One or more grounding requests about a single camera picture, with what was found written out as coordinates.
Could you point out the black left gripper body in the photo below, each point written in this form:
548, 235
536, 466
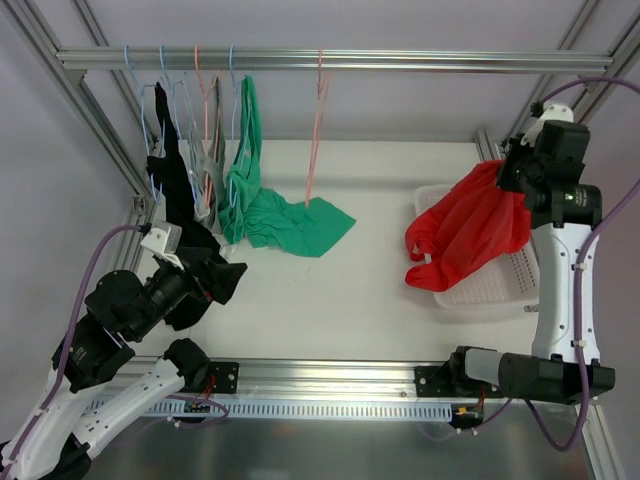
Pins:
201, 279

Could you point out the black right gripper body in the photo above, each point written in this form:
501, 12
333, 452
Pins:
520, 170

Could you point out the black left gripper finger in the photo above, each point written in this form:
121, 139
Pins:
225, 279
198, 259

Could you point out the green tank top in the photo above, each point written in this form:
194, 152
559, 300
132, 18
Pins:
251, 211

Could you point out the blue hanger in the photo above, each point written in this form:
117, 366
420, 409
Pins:
150, 139
187, 134
234, 125

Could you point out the red tank top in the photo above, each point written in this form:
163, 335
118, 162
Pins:
474, 223

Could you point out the pink plastic hanger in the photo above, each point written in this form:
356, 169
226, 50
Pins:
322, 85

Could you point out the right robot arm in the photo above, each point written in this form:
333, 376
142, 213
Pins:
563, 367

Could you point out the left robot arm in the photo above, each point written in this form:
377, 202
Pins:
60, 440

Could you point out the black tank top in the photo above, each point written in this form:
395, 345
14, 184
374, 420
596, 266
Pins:
169, 174

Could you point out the grey tank top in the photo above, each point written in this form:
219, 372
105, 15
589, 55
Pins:
215, 158

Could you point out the pink hanger under grey top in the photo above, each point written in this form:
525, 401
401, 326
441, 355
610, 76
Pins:
206, 91

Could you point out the blue hanger under white top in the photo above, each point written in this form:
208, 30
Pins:
187, 134

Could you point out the blue hanger under black top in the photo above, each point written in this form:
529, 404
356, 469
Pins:
150, 139

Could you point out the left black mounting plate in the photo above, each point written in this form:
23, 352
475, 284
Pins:
221, 378

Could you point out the black mounting plate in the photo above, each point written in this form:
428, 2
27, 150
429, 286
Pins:
221, 378
438, 381

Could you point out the white plastic basket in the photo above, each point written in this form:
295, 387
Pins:
508, 284

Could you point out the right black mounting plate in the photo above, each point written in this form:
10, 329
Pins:
438, 381

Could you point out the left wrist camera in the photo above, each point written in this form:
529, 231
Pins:
162, 241

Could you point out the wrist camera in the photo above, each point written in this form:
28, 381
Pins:
162, 241
543, 112

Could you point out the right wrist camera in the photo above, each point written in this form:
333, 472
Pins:
543, 112

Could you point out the right aluminium frame post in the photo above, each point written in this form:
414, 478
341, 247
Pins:
609, 28

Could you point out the aluminium frame post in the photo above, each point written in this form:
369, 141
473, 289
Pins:
609, 28
66, 176

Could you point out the white slotted cable duct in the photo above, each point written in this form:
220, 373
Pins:
298, 409

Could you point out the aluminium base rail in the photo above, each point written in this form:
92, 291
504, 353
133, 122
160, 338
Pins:
320, 380

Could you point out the aluminium hanging rail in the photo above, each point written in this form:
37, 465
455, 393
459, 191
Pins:
140, 58

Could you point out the left aluminium frame post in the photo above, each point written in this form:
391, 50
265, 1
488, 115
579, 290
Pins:
66, 176

